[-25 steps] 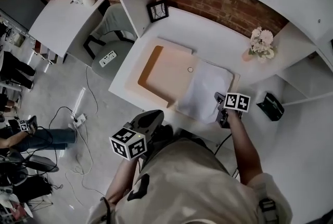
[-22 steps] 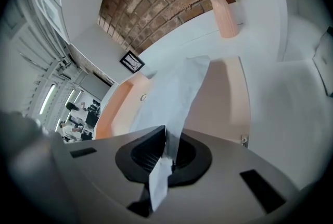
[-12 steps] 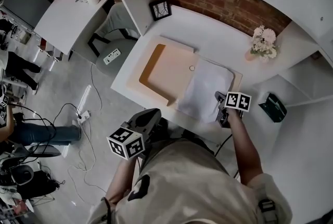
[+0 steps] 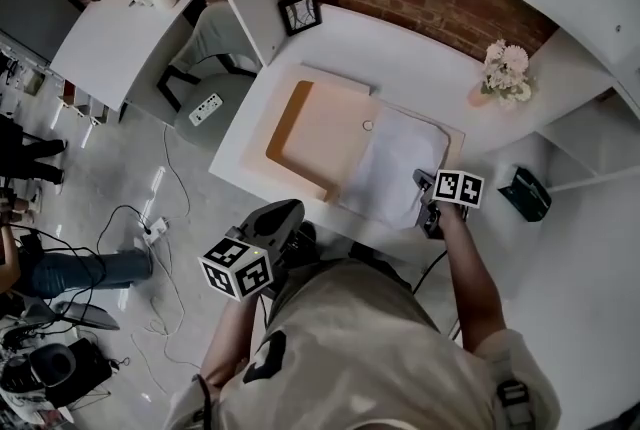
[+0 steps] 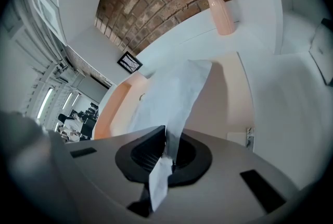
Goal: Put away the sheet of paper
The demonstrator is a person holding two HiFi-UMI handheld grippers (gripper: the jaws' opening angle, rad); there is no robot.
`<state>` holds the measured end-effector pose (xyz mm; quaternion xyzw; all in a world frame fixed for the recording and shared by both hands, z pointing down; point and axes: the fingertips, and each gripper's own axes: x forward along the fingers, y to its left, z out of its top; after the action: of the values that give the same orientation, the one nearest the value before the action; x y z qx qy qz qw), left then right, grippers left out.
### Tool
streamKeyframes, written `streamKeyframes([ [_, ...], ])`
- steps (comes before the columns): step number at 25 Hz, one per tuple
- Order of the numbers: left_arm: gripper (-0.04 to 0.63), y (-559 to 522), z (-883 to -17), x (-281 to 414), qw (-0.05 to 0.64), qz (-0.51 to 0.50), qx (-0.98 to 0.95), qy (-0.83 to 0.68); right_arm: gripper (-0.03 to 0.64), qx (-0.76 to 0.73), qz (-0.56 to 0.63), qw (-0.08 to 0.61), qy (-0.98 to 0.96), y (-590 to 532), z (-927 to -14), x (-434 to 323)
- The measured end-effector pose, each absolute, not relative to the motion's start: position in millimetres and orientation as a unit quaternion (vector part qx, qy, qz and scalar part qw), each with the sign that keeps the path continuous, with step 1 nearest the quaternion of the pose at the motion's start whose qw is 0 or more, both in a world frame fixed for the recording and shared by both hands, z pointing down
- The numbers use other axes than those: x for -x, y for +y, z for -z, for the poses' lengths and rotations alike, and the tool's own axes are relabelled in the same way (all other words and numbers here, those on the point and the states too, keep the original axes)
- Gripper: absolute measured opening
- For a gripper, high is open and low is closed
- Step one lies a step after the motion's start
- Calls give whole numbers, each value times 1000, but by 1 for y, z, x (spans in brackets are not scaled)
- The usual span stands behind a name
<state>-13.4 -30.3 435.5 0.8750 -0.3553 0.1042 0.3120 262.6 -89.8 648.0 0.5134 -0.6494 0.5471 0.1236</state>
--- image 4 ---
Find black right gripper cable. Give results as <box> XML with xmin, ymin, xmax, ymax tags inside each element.
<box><xmin>409</xmin><ymin>247</ymin><xmax>450</xmax><ymax>295</ymax></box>

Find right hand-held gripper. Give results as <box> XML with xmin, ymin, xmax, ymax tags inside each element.
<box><xmin>411</xmin><ymin>168</ymin><xmax>485</xmax><ymax>240</ymax></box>

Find grey cabinet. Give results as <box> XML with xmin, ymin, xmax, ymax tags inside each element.
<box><xmin>0</xmin><ymin>0</ymin><xmax>85</xmax><ymax>65</ymax></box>

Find black head camera cable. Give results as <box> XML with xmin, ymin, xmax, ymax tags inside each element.
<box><xmin>191</xmin><ymin>371</ymin><xmax>212</xmax><ymax>430</ymax></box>

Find person's left forearm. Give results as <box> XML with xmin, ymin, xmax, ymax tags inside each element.
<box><xmin>198</xmin><ymin>291</ymin><xmax>269</xmax><ymax>390</ymax></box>

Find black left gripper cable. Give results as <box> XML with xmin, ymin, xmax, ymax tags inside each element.
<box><xmin>252</xmin><ymin>290</ymin><xmax>271</xmax><ymax>337</ymax></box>

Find grey upholstered chair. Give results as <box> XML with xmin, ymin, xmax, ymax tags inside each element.
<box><xmin>156</xmin><ymin>1</ymin><xmax>264</xmax><ymax>150</ymax></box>

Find black picture frame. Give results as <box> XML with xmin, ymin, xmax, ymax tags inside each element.
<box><xmin>277</xmin><ymin>0</ymin><xmax>324</xmax><ymax>38</ymax></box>

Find person's right forearm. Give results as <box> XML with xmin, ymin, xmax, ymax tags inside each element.
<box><xmin>438</xmin><ymin>205</ymin><xmax>507</xmax><ymax>355</ymax></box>

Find small white power strip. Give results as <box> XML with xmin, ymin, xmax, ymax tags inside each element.
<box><xmin>141</xmin><ymin>215</ymin><xmax>171</xmax><ymax>245</ymax></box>

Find white socket strip cable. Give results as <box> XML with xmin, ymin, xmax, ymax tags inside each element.
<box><xmin>160</xmin><ymin>122</ymin><xmax>193</xmax><ymax>221</ymax></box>

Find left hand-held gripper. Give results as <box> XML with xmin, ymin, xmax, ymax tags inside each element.
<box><xmin>198</xmin><ymin>198</ymin><xmax>307</xmax><ymax>303</ymax></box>

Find green tissue pack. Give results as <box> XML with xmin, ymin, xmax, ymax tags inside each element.
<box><xmin>496</xmin><ymin>163</ymin><xmax>553</xmax><ymax>224</ymax></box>

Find pink vase with pale flowers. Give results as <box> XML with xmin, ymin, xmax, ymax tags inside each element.
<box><xmin>466</xmin><ymin>37</ymin><xmax>534</xmax><ymax>111</ymax></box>

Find white A4 paper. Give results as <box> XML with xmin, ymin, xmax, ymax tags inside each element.
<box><xmin>338</xmin><ymin>104</ymin><xmax>450</xmax><ymax>231</ymax></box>

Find grey shoulder strap buckle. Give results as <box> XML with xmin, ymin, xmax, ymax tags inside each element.
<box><xmin>494</xmin><ymin>377</ymin><xmax>537</xmax><ymax>425</ymax></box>

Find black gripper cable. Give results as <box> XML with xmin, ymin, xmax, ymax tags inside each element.
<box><xmin>252</xmin><ymin>290</ymin><xmax>271</xmax><ymax>337</ymax></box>
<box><xmin>409</xmin><ymin>247</ymin><xmax>450</xmax><ymax>295</ymax></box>

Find person's dark trousers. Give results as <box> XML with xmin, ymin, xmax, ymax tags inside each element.
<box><xmin>272</xmin><ymin>219</ymin><xmax>415</xmax><ymax>294</ymax></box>

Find black floor cable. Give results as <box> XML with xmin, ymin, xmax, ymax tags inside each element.
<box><xmin>95</xmin><ymin>203</ymin><xmax>174</xmax><ymax>269</ymax></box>

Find black equipment box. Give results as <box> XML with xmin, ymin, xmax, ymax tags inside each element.
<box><xmin>0</xmin><ymin>336</ymin><xmax>115</xmax><ymax>412</ymax></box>

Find long white socket strip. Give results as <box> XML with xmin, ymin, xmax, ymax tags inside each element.
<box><xmin>187</xmin><ymin>92</ymin><xmax>225</xmax><ymax>128</ymax></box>

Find person's beige shirt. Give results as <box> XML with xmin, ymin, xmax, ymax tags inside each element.
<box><xmin>167</xmin><ymin>257</ymin><xmax>564</xmax><ymax>430</ymax></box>

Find white side desk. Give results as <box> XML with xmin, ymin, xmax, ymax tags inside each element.
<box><xmin>48</xmin><ymin>0</ymin><xmax>197</xmax><ymax>115</ymax></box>

